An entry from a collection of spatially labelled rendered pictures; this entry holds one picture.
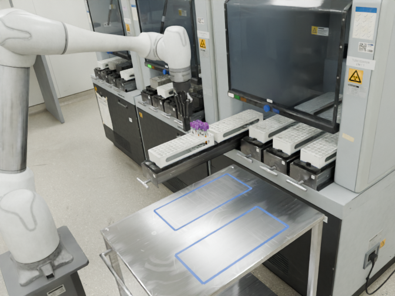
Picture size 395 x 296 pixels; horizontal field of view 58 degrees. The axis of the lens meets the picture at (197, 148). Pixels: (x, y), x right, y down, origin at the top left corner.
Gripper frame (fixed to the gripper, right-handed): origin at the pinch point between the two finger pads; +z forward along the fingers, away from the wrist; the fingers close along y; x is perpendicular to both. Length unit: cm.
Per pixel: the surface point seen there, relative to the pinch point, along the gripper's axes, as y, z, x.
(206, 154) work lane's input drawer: 7.1, 15.1, 4.4
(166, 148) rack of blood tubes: -0.4, 8.1, -11.7
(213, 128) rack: -0.5, 8.1, 15.1
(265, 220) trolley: 59, 12, -10
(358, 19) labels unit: 57, -43, 33
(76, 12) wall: -350, -11, 75
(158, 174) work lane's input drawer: 7.1, 14.1, -21.1
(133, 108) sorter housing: -111, 33, 23
